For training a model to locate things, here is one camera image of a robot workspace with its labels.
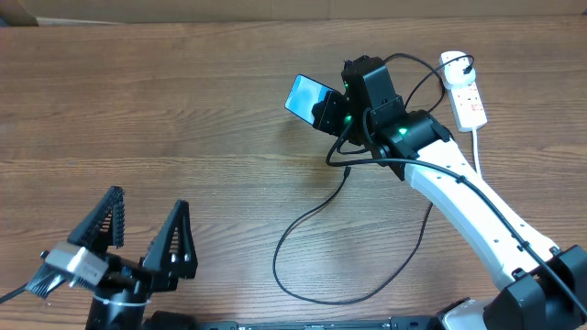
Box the white charger plug adapter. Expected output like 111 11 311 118
439 50 476 90

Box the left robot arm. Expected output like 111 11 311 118
66 186 198 329

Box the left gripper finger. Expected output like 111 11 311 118
67 186 125 253
141 200 198 280

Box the Samsung Galaxy smartphone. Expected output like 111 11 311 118
284 74 336 126

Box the black USB charging cable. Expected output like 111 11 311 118
271 52 476 306

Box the cardboard backdrop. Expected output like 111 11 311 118
1 0 586 26

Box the white power strip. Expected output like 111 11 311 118
444 81 487 132

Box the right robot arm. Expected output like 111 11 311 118
315 56 586 329

